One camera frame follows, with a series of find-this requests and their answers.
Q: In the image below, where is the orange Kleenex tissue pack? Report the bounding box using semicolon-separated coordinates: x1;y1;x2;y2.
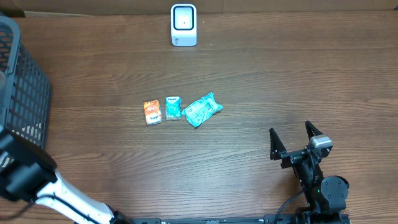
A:
143;100;162;125

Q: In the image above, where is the dark grey mesh basket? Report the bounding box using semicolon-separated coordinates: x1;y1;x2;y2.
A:
1;15;52;149

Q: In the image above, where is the teal Kleenex tissue pack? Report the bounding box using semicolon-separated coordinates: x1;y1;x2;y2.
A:
165;96;182;120

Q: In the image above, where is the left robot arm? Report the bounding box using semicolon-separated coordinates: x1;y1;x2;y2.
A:
1;129;132;224

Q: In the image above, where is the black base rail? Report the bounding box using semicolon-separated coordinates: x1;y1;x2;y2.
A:
131;214;351;224

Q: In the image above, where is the teal wet wipes pack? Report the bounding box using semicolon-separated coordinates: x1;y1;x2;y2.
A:
182;92;223;128

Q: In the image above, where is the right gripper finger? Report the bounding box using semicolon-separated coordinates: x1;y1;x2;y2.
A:
305;120;322;139
269;128;287;161

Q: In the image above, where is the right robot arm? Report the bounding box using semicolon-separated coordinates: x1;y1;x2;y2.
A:
264;121;350;224

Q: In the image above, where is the white barcode scanner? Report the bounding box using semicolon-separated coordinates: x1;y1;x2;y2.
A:
170;3;198;47

